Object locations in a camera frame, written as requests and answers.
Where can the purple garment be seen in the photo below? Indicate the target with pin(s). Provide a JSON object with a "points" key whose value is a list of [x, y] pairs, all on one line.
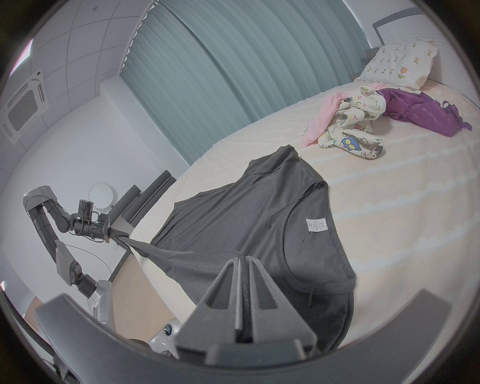
{"points": [[423, 112]]}

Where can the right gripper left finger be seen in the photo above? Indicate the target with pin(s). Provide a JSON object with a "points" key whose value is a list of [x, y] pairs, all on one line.
{"points": [[213, 322]]}

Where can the pink garment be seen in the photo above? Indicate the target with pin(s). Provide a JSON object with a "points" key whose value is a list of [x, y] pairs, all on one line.
{"points": [[322, 112]]}

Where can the bed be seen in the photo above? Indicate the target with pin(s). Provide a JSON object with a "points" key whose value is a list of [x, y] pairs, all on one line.
{"points": [[393, 187]]}

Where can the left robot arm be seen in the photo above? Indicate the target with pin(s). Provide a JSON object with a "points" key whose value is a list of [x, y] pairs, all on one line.
{"points": [[41, 221]]}

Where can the white printed garment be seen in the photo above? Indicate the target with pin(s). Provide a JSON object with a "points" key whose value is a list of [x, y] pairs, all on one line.
{"points": [[356, 108]]}

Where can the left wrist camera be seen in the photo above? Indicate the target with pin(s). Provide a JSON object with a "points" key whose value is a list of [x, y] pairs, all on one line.
{"points": [[85, 210]]}

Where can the black T-shirt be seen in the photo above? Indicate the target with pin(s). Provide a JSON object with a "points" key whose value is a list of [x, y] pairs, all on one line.
{"points": [[243, 210]]}

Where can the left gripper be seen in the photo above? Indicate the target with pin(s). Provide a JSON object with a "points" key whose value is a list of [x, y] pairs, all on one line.
{"points": [[107, 229]]}

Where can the grey bedside table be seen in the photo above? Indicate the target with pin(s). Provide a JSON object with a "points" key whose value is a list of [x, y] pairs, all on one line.
{"points": [[369, 54]]}

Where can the white ceiling air conditioner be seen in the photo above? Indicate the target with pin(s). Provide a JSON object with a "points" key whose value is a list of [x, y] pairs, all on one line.
{"points": [[24, 108]]}

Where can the blue-green curtain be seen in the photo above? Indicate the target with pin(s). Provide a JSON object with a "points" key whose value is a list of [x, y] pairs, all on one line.
{"points": [[225, 56]]}

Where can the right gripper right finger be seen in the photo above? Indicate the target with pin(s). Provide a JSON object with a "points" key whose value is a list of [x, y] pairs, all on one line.
{"points": [[277, 322]]}

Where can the white printed pillow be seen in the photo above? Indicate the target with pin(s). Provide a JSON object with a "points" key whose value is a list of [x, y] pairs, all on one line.
{"points": [[397, 63]]}

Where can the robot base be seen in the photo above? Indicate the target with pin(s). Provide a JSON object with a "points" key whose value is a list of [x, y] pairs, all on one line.
{"points": [[103, 303]]}

